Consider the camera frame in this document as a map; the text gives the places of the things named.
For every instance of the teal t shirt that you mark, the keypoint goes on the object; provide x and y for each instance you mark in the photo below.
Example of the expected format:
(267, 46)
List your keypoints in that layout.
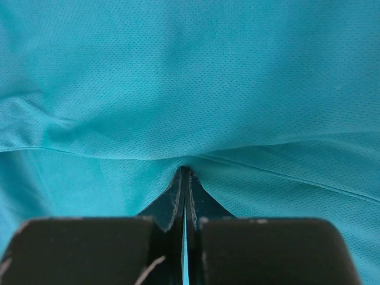
(273, 104)

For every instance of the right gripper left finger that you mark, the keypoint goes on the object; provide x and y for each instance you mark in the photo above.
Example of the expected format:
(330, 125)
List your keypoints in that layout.
(143, 249)

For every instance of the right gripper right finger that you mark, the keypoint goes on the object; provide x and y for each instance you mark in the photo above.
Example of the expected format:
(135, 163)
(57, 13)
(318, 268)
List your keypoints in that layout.
(224, 249)

